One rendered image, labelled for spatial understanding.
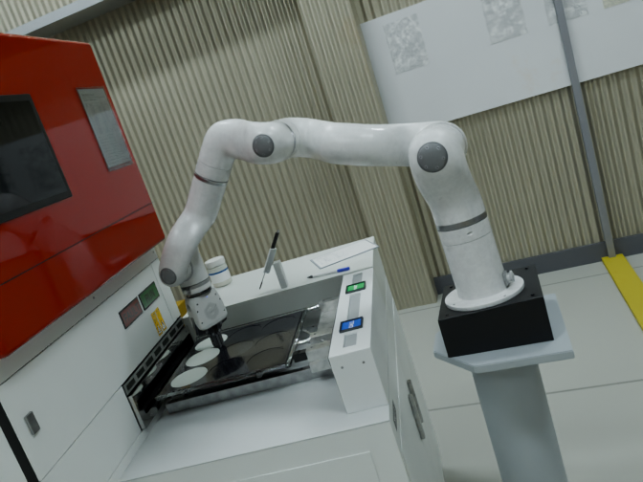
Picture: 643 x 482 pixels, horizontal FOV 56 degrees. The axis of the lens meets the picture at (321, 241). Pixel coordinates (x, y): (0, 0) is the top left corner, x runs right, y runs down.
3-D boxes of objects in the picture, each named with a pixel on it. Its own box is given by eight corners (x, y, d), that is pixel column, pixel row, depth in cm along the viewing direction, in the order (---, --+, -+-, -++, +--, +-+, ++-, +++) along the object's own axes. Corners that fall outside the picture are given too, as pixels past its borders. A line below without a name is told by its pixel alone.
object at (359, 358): (346, 414, 130) (327, 358, 127) (356, 317, 183) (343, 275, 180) (388, 405, 129) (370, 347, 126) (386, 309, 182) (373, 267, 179)
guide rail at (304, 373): (168, 414, 159) (165, 404, 159) (171, 410, 161) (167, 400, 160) (349, 369, 151) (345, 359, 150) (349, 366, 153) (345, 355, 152)
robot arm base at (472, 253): (528, 273, 148) (507, 202, 145) (519, 302, 132) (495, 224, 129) (454, 286, 157) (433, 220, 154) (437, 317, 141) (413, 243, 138)
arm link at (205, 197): (209, 191, 147) (179, 295, 158) (233, 178, 161) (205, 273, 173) (176, 177, 148) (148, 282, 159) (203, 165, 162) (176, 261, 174)
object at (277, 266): (270, 293, 186) (255, 252, 183) (272, 288, 189) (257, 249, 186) (288, 287, 185) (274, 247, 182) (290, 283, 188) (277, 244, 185)
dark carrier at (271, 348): (159, 396, 153) (158, 394, 153) (198, 339, 186) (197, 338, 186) (285, 364, 148) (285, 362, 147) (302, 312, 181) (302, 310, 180)
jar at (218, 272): (210, 290, 212) (202, 265, 210) (216, 283, 218) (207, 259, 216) (230, 284, 211) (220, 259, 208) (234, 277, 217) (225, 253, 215)
